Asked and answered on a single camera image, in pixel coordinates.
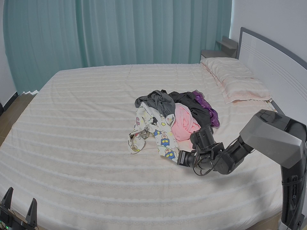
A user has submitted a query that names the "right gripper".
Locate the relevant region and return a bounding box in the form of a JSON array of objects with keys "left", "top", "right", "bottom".
[{"left": 177, "top": 150, "right": 202, "bottom": 168}]

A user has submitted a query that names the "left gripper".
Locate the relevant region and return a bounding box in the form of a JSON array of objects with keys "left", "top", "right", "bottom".
[{"left": 0, "top": 187, "right": 38, "bottom": 230}]

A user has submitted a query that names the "white printed pyjama top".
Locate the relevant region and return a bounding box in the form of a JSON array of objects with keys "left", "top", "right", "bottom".
[{"left": 127, "top": 102, "right": 181, "bottom": 163}]

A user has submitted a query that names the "pink garment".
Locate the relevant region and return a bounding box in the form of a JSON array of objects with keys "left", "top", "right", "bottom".
[{"left": 171, "top": 103, "right": 201, "bottom": 142}]

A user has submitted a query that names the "black garment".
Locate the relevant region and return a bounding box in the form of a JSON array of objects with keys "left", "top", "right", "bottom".
[{"left": 168, "top": 91, "right": 213, "bottom": 130}]

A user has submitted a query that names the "purple garment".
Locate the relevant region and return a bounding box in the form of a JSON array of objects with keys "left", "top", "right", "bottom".
[{"left": 193, "top": 90, "right": 220, "bottom": 127}]

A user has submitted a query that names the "dark grey garment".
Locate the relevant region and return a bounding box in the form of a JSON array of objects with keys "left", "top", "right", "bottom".
[{"left": 135, "top": 90, "right": 176, "bottom": 120}]

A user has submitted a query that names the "pale pink pillow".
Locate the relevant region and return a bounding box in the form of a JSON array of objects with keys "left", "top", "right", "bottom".
[{"left": 200, "top": 57, "right": 272, "bottom": 104}]

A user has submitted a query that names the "bed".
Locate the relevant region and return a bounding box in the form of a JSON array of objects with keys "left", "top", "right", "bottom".
[{"left": 0, "top": 27, "right": 307, "bottom": 230}]

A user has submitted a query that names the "grey bedside table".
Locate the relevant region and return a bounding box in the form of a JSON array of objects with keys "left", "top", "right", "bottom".
[{"left": 201, "top": 35, "right": 238, "bottom": 59}]

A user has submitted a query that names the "blue-green curtain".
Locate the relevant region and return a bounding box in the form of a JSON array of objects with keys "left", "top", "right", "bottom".
[{"left": 2, "top": 0, "right": 233, "bottom": 94}]

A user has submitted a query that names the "black cable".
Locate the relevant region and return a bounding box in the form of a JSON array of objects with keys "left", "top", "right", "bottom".
[{"left": 193, "top": 162, "right": 215, "bottom": 177}]

